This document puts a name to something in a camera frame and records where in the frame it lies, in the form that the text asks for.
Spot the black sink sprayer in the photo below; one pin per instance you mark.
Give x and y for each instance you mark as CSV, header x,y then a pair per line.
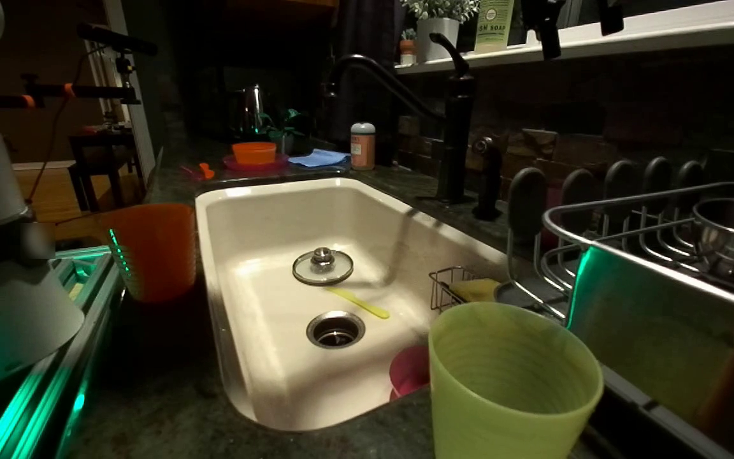
x,y
487,180

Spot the small terracotta pot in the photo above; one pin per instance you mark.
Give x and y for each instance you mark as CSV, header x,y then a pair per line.
x,y
410,46

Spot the reflective metal drainboard panel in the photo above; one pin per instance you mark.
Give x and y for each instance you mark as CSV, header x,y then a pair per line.
x,y
664,339

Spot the orange spice bottle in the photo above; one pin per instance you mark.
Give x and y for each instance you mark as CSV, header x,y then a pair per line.
x,y
362,146

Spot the black stool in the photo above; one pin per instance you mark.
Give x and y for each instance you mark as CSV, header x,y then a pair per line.
x,y
100,166

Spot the yellow brush in holder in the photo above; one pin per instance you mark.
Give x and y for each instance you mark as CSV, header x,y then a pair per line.
x,y
445,288

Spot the white ceramic sink basin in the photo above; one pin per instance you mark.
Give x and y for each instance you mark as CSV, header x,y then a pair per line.
x,y
249,257

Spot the white plant pot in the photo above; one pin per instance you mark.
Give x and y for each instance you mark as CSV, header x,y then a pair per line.
x,y
436,40

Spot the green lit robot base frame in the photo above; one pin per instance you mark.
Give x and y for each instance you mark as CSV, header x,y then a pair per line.
x,y
53,373

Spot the orange plastic bucket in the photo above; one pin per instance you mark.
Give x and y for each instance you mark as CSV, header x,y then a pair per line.
x,y
160,250

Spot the light green plastic cup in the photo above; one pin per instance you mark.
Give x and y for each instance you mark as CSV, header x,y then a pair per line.
x,y
503,399

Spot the potted plant leaves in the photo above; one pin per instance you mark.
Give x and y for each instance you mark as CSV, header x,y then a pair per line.
x,y
439,9

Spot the small orange bowl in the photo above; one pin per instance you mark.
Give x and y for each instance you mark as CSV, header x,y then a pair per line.
x,y
254,155

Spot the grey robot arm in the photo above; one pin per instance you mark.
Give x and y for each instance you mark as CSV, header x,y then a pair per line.
x,y
2,169

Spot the yellow sponge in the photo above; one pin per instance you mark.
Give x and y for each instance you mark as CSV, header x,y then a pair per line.
x,y
480,292

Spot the round metal sink drain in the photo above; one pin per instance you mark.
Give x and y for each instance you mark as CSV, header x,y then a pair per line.
x,y
334,330

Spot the small orange block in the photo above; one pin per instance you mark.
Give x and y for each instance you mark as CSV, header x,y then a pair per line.
x,y
208,172

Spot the black kitchen faucet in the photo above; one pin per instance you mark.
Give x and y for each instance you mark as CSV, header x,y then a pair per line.
x,y
458,129

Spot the metal sink strainer lid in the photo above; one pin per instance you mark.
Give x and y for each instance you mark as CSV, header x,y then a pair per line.
x,y
323,265

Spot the green card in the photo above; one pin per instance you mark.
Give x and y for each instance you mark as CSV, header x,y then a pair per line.
x,y
495,23

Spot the black stand with orange clamps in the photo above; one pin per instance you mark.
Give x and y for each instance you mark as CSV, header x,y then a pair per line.
x,y
53,92

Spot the yellow plastic utensil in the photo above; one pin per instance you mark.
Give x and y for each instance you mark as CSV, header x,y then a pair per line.
x,y
360,304

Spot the blue cloth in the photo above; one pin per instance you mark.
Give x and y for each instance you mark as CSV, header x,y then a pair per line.
x,y
317,158

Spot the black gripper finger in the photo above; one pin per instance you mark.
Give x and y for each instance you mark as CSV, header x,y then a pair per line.
x,y
612,16
546,28

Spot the red plate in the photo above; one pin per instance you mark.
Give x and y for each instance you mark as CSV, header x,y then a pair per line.
x,y
254,166

